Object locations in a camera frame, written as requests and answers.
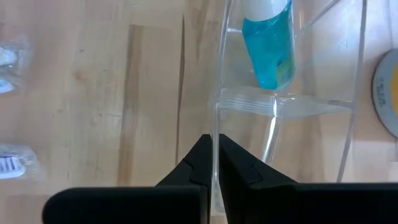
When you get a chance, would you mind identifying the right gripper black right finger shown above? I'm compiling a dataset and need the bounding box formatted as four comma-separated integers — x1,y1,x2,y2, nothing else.
219,134,398,224

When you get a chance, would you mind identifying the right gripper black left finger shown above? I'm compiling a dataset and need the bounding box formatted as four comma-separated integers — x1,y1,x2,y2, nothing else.
43,134,213,224

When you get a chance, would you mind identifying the clear acrylic organizer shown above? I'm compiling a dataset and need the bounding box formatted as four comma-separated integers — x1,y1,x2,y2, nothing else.
210,0,369,218

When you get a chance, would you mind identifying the blue mouthwash bottle white cap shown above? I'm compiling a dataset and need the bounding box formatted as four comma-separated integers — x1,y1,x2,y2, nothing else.
241,0,296,91

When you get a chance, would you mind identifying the yellow canister with white lid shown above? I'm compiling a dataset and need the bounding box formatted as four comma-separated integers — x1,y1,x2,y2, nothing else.
371,48,398,138

